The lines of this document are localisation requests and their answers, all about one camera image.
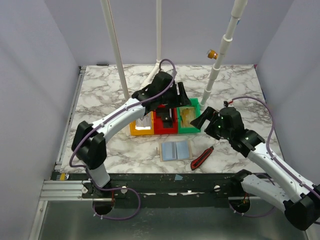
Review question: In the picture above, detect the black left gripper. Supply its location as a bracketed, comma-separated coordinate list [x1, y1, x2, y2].
[158, 82, 191, 110]

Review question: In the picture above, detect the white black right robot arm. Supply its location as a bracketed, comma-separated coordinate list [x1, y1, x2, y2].
[190, 107, 320, 231]

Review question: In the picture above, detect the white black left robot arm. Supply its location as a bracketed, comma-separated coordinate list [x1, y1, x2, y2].
[71, 69, 191, 198]

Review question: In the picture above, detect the gold card in green bin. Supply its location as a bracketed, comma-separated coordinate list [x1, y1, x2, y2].
[179, 106, 196, 128]

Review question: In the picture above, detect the black VIP card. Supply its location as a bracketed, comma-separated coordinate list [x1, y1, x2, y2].
[156, 108, 174, 129]

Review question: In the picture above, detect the silver VIP card front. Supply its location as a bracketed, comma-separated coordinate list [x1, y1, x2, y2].
[135, 115, 152, 131]

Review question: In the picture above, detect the green plastic bin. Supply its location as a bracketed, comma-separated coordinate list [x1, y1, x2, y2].
[176, 97, 202, 135]

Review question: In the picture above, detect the red plastic bin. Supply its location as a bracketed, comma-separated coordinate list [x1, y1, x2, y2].
[153, 105, 178, 135]

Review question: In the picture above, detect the red black utility knife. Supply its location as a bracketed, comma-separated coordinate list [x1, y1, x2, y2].
[190, 146, 214, 171]

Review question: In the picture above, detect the orange knob on pipe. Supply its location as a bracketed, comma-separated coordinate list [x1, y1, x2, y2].
[207, 49, 219, 60]

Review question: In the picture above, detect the yellow plastic bin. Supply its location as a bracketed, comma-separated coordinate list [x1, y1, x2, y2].
[129, 112, 154, 136]

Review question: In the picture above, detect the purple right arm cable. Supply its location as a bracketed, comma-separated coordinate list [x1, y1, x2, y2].
[223, 96, 320, 218]

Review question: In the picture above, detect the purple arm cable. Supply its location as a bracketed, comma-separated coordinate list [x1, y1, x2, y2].
[223, 96, 320, 218]
[69, 58, 178, 221]

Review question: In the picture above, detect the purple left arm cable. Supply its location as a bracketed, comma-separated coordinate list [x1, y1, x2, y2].
[69, 58, 178, 221]

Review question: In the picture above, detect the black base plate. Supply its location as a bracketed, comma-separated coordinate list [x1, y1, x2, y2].
[82, 172, 261, 208]

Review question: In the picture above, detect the white PVC pipe frame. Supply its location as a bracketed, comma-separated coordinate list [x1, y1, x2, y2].
[99, 0, 248, 108]

